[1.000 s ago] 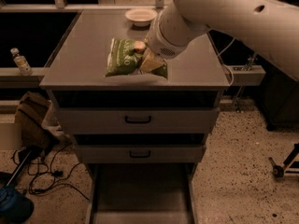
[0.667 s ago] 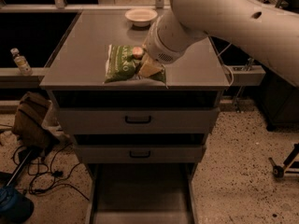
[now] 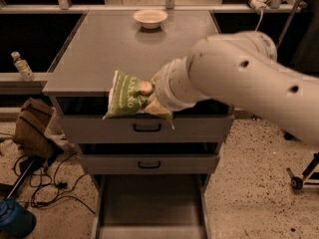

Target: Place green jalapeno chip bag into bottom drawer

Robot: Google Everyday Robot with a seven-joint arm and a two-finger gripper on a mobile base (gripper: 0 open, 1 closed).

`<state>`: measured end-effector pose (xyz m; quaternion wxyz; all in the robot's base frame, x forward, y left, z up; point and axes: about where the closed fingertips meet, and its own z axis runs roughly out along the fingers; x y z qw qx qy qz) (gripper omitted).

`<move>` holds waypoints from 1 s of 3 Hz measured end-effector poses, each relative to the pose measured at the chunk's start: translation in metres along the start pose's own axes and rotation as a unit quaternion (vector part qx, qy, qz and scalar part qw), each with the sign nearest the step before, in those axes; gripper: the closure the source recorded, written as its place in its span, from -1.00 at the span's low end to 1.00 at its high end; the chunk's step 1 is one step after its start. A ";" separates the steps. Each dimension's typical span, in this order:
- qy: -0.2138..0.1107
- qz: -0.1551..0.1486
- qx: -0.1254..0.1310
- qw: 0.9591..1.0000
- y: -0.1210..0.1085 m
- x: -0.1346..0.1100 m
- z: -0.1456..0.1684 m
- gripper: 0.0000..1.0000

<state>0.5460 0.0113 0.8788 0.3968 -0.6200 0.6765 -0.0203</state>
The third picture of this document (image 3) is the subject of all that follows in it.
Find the grey drawer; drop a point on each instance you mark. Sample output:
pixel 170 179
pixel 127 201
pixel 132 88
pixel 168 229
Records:
pixel 82 122
pixel 152 206
pixel 150 158

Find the grey bottom drawer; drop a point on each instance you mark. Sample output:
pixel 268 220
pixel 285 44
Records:
pixel 152 206

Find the black wheeled stand leg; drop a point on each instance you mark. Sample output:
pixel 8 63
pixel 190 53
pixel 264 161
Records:
pixel 310 175

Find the blue round device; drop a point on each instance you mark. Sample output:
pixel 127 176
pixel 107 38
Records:
pixel 15 219

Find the green jalapeno chip bag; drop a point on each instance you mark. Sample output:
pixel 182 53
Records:
pixel 128 96

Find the grey drawer cabinet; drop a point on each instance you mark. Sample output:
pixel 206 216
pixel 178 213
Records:
pixel 106 41

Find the grey middle drawer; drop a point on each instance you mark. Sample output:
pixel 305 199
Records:
pixel 150 158

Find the clear plastic water bottle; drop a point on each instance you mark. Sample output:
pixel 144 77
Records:
pixel 22 66

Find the metal diagonal pole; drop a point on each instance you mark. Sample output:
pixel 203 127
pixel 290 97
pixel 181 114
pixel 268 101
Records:
pixel 292 14

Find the grey top drawer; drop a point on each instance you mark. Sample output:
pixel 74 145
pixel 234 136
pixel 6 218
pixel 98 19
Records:
pixel 82 122

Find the white bowl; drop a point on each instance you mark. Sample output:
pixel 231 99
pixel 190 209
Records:
pixel 150 18

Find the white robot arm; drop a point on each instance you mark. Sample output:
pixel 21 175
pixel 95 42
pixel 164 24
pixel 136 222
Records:
pixel 241 70

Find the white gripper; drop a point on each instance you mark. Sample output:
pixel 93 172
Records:
pixel 163 88

